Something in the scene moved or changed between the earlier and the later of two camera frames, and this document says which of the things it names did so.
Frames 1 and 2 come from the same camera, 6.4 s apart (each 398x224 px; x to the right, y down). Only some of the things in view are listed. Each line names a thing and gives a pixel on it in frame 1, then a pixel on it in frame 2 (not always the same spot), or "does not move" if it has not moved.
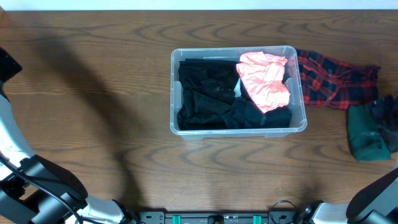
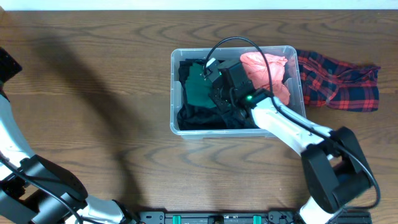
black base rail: x=272 y=218 does not move
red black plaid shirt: x=325 y=81 does not move
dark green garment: x=366 y=140 to x=197 y=88
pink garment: x=262 y=76 does not move
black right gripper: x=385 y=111 to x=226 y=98
